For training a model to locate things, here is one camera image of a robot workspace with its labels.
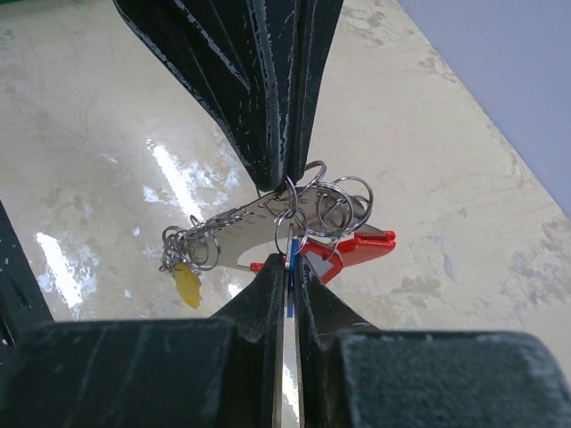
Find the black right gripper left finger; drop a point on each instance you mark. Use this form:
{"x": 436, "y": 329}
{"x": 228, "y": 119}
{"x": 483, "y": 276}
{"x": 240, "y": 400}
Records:
{"x": 219, "y": 371}

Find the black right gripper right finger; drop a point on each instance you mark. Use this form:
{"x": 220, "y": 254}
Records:
{"x": 355, "y": 374}

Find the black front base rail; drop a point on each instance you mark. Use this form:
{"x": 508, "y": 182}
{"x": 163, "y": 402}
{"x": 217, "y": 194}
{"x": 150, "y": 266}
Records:
{"x": 22, "y": 302}

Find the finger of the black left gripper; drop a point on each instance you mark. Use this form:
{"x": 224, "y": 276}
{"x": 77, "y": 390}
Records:
{"x": 236, "y": 59}
{"x": 315, "y": 32}

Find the key bunch with red carabiner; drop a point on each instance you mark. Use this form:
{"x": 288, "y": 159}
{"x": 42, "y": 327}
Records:
{"x": 324, "y": 221}

